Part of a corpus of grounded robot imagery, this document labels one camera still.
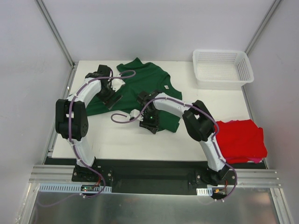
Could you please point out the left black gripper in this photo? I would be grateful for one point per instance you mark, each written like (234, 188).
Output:
(114, 100)

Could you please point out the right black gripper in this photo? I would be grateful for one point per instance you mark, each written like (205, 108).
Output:
(149, 126)

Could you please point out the green t shirt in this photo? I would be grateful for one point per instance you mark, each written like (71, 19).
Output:
(149, 80)

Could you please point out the white plastic basket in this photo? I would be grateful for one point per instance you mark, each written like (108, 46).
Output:
(221, 69)

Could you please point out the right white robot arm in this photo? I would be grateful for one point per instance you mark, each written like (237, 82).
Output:
(199, 124)

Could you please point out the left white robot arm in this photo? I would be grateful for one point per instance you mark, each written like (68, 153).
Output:
(71, 120)

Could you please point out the red folded t shirt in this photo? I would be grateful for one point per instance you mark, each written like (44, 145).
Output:
(239, 140)

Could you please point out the pink folded t shirt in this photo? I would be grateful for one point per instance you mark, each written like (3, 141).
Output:
(255, 160)

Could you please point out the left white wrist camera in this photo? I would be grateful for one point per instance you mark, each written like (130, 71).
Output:
(116, 84)

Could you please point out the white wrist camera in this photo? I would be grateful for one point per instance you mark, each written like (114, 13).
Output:
(116, 84)
(134, 114)

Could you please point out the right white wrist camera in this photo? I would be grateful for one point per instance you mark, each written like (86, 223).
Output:
(134, 114)

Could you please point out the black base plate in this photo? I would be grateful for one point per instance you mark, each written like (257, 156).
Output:
(163, 187)

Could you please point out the right white cable duct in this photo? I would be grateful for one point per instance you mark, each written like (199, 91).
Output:
(204, 191)

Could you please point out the white cable duct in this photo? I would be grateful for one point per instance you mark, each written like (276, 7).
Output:
(73, 188)
(204, 191)

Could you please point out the left white cable duct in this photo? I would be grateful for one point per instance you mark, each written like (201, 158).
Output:
(73, 188)

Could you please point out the aluminium frame rail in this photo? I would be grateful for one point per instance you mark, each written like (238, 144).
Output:
(246, 178)

